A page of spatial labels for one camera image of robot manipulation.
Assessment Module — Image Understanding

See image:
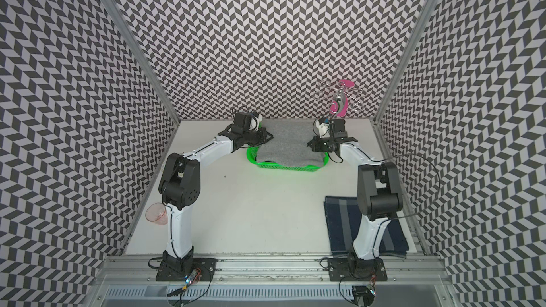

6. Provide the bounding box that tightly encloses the pink transparent cup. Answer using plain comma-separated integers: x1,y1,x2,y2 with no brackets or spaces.
145,203,169,225

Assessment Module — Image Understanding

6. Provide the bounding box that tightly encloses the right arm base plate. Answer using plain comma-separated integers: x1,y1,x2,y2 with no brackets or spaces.
325,258,388,282

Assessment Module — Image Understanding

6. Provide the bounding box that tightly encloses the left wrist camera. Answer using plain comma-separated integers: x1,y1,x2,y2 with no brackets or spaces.
249,112,262,131

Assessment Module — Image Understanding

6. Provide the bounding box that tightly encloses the green plastic basket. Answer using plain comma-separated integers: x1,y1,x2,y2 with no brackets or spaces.
245,121,331,173

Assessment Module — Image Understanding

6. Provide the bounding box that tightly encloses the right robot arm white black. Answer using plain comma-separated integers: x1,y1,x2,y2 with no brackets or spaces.
308,117,403,272

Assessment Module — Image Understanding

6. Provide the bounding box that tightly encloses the navy striped folded scarf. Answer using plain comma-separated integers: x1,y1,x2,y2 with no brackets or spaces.
324,196,410,258

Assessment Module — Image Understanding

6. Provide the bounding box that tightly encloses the right base cable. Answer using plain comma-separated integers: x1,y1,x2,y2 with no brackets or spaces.
338,276,378,307

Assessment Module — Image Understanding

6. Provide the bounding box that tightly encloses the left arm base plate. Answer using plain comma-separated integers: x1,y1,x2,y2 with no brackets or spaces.
155,258,218,284

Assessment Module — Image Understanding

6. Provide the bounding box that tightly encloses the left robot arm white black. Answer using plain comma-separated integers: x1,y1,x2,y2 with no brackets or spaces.
159,112,274,273

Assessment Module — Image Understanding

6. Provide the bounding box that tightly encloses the aluminium front rail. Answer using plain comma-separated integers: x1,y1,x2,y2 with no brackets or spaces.
84,254,460,306

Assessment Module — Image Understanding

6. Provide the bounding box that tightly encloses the left base cable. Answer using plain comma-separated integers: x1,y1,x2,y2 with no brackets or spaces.
166,276,214,307

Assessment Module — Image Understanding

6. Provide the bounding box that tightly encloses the base cable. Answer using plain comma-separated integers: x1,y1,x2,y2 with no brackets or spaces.
338,276,378,307
166,276,214,307

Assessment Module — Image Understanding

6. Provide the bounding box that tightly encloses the plain grey scarf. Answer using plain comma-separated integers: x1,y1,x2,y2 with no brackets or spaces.
255,119,327,169

